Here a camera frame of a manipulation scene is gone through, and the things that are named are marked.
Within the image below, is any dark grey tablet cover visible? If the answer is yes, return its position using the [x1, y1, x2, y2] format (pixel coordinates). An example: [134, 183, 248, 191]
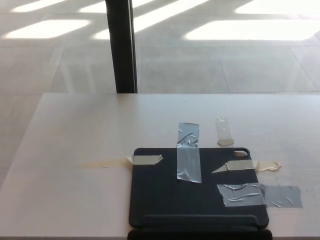
[127, 147, 274, 240]

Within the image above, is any long beige masking tape strip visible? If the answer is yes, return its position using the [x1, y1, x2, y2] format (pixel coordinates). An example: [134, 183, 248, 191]
[74, 154, 164, 170]

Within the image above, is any clear plastic tube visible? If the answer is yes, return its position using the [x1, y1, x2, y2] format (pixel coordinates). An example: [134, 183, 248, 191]
[215, 116, 235, 147]

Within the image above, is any short beige masking tape strip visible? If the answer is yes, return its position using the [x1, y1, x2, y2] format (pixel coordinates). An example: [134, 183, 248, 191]
[211, 160, 282, 174]

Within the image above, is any tall grey duct tape strip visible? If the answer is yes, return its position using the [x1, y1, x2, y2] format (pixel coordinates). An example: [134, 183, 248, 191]
[176, 122, 202, 184]

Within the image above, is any black window frame post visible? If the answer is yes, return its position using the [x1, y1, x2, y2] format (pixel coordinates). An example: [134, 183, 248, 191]
[104, 0, 139, 94]

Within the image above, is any wide grey duct tape strip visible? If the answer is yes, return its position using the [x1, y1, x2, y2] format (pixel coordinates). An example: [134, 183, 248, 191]
[216, 183, 304, 209]

